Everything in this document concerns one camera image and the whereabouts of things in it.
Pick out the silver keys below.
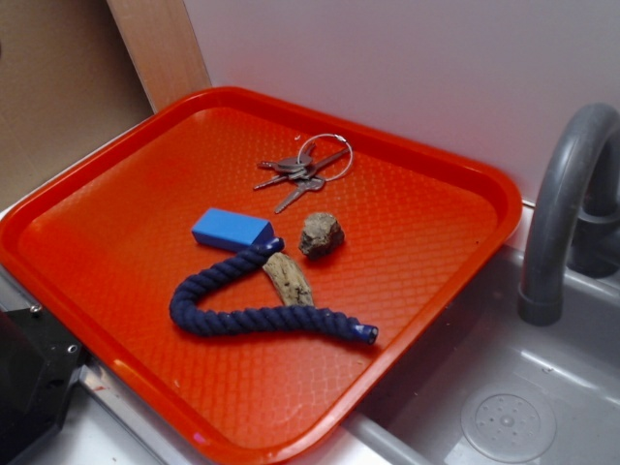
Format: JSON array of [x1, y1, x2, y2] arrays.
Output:
[[254, 133, 355, 214]]

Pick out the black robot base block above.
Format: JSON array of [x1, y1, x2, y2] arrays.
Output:
[[1, 309, 85, 464]]

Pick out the brown rock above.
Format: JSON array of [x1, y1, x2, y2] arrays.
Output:
[[298, 212, 345, 261]]

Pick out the tan wood piece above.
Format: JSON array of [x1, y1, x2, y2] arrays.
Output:
[[263, 252, 314, 306]]

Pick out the orange plastic tray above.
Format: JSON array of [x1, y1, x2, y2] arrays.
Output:
[[1, 88, 521, 464]]

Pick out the blue rectangular block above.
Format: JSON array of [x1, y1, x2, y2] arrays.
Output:
[[191, 208, 274, 252]]

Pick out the grey plastic sink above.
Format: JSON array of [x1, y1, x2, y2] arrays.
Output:
[[346, 247, 619, 464]]

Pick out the light wooden board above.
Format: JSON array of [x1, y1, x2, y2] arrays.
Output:
[[108, 0, 211, 111]]

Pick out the grey curved faucet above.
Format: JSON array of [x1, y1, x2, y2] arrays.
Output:
[[518, 103, 619, 326]]

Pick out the dark blue twisted rope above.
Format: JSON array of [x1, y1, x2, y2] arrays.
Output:
[[169, 236, 380, 346]]

